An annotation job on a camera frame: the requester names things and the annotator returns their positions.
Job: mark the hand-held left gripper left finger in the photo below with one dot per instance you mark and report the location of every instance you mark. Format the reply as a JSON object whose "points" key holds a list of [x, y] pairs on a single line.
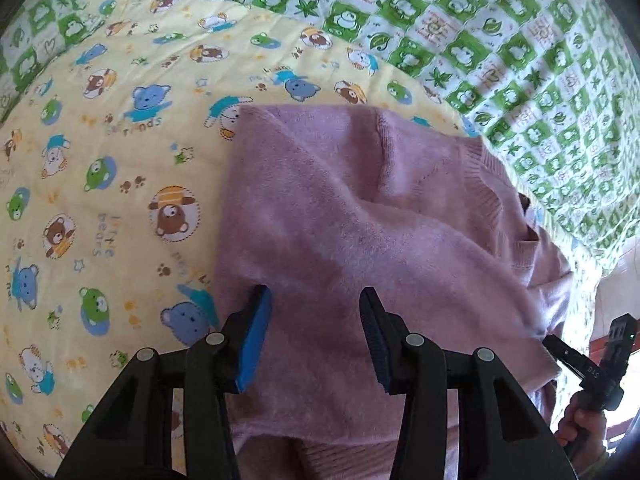
{"points": [[255, 340]]}

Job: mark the purple knit sweater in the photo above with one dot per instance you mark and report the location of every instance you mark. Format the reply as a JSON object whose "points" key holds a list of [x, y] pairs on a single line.
{"points": [[350, 210]]}

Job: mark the green checked quilt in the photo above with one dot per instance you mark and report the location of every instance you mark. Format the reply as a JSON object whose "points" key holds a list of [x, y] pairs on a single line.
{"points": [[500, 60]]}

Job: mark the green checked pillow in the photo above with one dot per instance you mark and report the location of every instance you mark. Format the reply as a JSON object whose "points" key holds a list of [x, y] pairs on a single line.
{"points": [[40, 25]]}

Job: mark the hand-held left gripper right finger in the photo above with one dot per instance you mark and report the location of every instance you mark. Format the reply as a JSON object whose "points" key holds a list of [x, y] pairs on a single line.
{"points": [[375, 345]]}

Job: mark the yellow bear print bed sheet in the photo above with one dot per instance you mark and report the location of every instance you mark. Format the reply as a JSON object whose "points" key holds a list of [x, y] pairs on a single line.
{"points": [[125, 160]]}

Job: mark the person's right hand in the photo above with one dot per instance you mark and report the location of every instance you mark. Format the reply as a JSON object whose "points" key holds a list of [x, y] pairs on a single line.
{"points": [[592, 430]]}

